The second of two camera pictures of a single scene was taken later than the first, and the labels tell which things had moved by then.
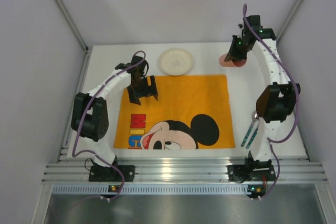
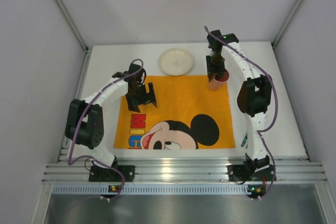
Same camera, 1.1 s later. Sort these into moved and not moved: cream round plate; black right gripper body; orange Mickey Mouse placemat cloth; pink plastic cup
Moved: black right gripper body; pink plastic cup
Not moved: cream round plate; orange Mickey Mouse placemat cloth
